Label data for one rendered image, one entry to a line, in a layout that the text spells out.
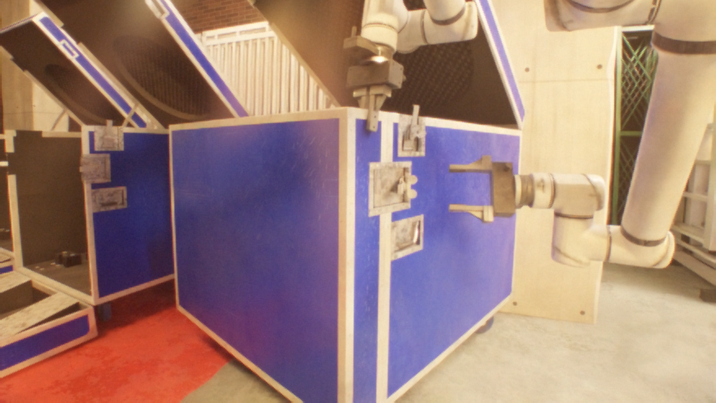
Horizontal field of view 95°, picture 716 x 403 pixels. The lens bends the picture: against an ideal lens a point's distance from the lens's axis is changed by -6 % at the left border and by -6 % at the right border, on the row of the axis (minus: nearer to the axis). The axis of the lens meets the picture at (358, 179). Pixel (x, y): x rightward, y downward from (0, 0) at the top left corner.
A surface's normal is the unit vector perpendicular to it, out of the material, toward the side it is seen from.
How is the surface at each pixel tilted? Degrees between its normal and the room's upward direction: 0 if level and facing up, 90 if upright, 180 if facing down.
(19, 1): 90
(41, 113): 90
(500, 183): 66
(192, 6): 90
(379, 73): 80
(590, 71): 90
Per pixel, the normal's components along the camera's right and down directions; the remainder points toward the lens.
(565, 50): -0.36, 0.07
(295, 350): -0.67, 0.06
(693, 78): -0.49, 0.63
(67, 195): 0.90, 0.05
